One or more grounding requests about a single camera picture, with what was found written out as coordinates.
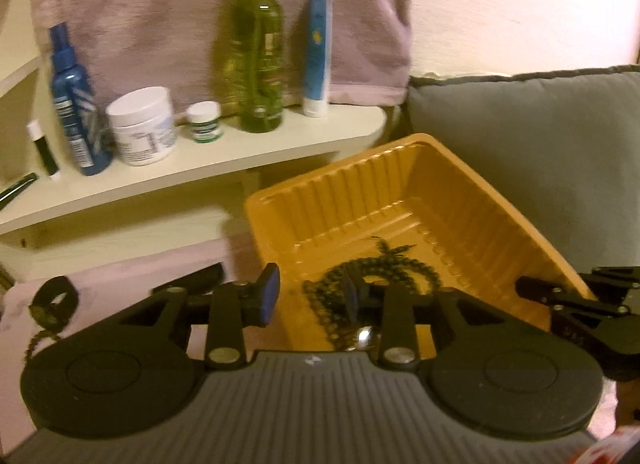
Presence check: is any cream corner shelf unit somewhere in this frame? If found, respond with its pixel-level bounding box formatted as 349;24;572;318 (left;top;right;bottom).
1;0;386;281

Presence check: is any dark bead necklace pile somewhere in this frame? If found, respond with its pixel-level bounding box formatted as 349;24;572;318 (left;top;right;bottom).
301;235;444;350

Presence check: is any small green white jar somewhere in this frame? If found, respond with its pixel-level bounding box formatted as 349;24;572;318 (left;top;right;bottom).
186;100;222;143

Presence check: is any dark green pencil tube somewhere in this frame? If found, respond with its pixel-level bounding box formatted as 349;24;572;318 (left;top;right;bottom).
0;173;38;210

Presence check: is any grey cushion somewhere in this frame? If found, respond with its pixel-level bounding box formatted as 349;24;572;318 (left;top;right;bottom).
404;65;639;271

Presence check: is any small black white bottle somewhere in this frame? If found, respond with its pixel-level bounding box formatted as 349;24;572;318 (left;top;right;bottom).
26;120;61;180

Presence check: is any blue spray bottle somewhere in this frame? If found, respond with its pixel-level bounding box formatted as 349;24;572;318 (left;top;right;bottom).
49;22;113;176

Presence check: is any blue white tube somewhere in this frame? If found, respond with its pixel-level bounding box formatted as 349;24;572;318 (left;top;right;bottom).
303;0;332;117

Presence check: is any mauve fleece towel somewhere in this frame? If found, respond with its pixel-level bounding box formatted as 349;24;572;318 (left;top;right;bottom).
32;0;412;110

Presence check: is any white cream jar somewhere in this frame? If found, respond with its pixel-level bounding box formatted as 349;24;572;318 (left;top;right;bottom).
105;86;177;166

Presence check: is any green olive spray bottle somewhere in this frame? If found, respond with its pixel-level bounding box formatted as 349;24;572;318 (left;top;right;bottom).
231;0;283;133

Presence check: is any orange plastic tray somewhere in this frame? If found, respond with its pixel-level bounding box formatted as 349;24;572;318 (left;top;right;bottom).
245;134;592;351

